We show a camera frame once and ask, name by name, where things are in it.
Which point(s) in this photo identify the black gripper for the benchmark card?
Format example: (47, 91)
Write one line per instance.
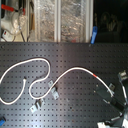
(104, 94)

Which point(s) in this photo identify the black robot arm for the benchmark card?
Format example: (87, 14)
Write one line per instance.
(120, 121)

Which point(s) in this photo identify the black perforated board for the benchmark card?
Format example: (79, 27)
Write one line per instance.
(75, 69)

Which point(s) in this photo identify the clear plastic wrapped panel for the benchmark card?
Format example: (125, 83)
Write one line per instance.
(63, 20)

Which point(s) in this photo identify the white device with red part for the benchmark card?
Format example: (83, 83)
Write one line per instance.
(14, 17)

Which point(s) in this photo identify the blue object bottom left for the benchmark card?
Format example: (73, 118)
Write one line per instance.
(2, 120)

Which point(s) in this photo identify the blue clamp handle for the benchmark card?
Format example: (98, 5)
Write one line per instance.
(94, 34)

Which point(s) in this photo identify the grey cable clip middle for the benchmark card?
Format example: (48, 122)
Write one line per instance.
(55, 94)

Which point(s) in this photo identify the grey cable clip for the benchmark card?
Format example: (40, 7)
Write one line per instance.
(55, 94)
(40, 103)
(50, 83)
(33, 108)

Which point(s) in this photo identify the grey cable clip upper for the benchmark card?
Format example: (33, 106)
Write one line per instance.
(50, 83)

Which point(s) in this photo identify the grey cable clip lower right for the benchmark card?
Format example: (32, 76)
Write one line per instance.
(40, 103)

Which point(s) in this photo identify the grey cable clip lower left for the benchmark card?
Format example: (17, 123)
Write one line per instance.
(33, 108)

